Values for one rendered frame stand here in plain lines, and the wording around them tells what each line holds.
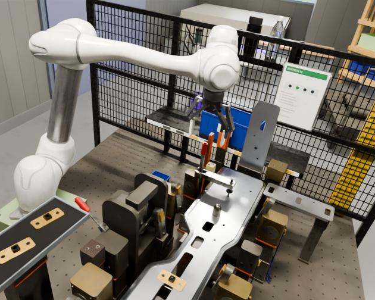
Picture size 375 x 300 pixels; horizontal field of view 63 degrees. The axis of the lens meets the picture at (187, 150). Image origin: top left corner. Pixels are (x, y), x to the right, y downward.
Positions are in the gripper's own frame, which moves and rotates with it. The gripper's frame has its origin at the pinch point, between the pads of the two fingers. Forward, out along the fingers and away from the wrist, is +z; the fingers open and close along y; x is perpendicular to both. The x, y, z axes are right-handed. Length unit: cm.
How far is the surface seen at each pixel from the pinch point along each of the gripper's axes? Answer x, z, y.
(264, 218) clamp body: -8.6, 19.3, 31.0
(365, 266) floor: 105, 123, 104
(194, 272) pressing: -40, 23, 19
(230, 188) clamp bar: -1.9, 18.1, 14.3
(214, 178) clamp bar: -1.6, 16.2, 7.0
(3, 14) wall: 102, 8, -263
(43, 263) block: -66, 15, -16
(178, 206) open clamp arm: -18.4, 22.6, 0.3
